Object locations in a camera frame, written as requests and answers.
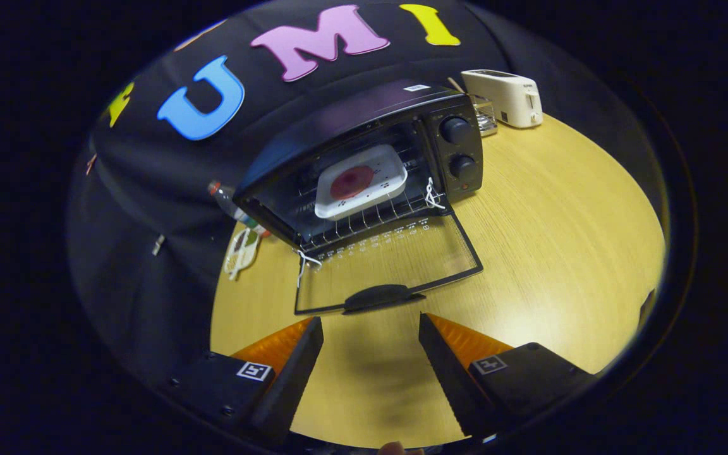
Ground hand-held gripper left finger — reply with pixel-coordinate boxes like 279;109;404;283
168;316;325;446

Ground metal wire basket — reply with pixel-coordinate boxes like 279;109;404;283
468;94;499;137

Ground black toaster oven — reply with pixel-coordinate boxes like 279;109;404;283
233;79;485;315

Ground white string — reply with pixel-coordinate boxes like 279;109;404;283
424;178;446;210
296;249;323;289

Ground clear plastic bottle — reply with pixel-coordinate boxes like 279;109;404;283
207;181;271;238

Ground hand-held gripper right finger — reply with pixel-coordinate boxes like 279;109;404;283
419;312;597;440

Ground pink round ham slice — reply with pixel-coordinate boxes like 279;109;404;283
330;166;375;200

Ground white square plate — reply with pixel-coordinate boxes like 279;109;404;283
314;144;409;221

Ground small patterned dish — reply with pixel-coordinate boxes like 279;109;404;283
224;227;262;281

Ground white bread toaster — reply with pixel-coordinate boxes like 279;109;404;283
461;69;543;129

